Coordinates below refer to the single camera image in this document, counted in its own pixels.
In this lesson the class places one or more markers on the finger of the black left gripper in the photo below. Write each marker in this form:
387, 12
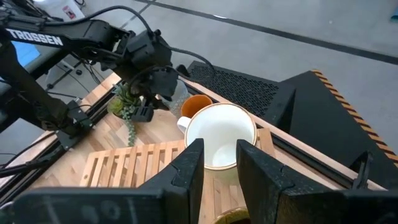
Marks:
160, 103
143, 114

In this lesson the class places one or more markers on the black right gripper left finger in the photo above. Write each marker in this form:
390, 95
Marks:
183, 186

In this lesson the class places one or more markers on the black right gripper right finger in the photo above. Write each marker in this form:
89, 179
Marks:
261, 186

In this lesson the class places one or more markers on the grey geometric patterned mug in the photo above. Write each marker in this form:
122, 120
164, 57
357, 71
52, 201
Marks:
180, 96

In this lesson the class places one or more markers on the orange mug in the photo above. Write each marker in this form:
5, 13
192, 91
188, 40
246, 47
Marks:
194, 104

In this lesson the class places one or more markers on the white mug with gold rim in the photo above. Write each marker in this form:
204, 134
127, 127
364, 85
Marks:
220, 130

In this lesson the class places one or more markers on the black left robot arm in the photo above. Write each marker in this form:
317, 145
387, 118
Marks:
34, 37

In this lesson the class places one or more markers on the succulent plant in black pot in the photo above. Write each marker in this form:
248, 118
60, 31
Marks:
124, 102

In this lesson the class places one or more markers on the slatted wooden shelf riser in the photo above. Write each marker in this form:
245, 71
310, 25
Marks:
124, 165

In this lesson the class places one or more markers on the black perforated metal cabinet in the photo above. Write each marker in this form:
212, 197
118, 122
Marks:
236, 87

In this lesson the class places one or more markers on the black ramp with hazard stripe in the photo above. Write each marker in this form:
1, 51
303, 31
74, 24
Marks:
326, 118

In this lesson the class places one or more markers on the white plastic bin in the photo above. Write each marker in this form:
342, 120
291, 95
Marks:
56, 9

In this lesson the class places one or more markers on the blue panel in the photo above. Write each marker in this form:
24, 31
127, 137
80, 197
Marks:
26, 53

